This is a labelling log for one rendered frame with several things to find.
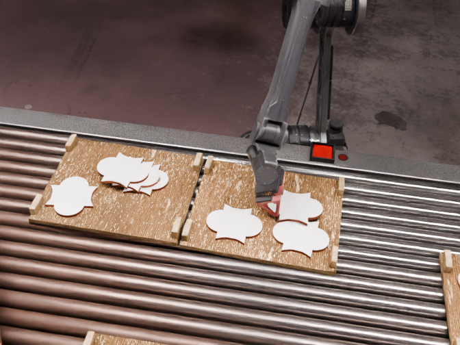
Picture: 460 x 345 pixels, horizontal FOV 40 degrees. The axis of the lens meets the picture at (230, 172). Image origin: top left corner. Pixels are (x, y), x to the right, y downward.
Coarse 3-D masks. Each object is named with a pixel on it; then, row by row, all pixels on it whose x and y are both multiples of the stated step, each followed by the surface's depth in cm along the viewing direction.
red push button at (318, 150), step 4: (316, 144) 200; (316, 148) 199; (320, 148) 199; (324, 148) 199; (328, 148) 199; (332, 148) 199; (316, 152) 197; (320, 152) 197; (324, 152) 197; (328, 152) 197; (316, 156) 196; (320, 156) 196; (324, 156) 196; (328, 156) 196
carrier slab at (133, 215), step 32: (64, 160) 188; (96, 160) 189; (160, 160) 190; (192, 160) 191; (96, 192) 179; (160, 192) 180; (192, 192) 181; (64, 224) 170; (96, 224) 170; (128, 224) 170; (160, 224) 171
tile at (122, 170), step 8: (104, 160) 184; (112, 160) 184; (120, 160) 185; (128, 160) 185; (136, 160) 185; (104, 168) 182; (112, 168) 182; (120, 168) 182; (128, 168) 182; (136, 168) 182; (144, 168) 182; (104, 176) 179; (112, 176) 180; (120, 176) 180; (128, 176) 180; (136, 176) 180; (144, 176) 180; (120, 184) 178; (128, 184) 178
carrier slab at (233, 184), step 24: (216, 168) 188; (240, 168) 189; (216, 192) 181; (240, 192) 181; (312, 192) 183; (336, 192) 183; (192, 216) 174; (264, 216) 175; (336, 216) 176; (192, 240) 167; (216, 240) 168; (264, 240) 168; (336, 240) 170; (288, 264) 163; (312, 264) 163
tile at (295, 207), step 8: (288, 192) 180; (288, 200) 178; (296, 200) 178; (304, 200) 178; (312, 200) 178; (272, 208) 175; (280, 208) 175; (288, 208) 175; (296, 208) 175; (304, 208) 175; (312, 208) 175; (320, 208) 175; (280, 216) 172; (288, 216) 172; (296, 216) 172; (304, 216) 172; (312, 216) 173; (304, 224) 171
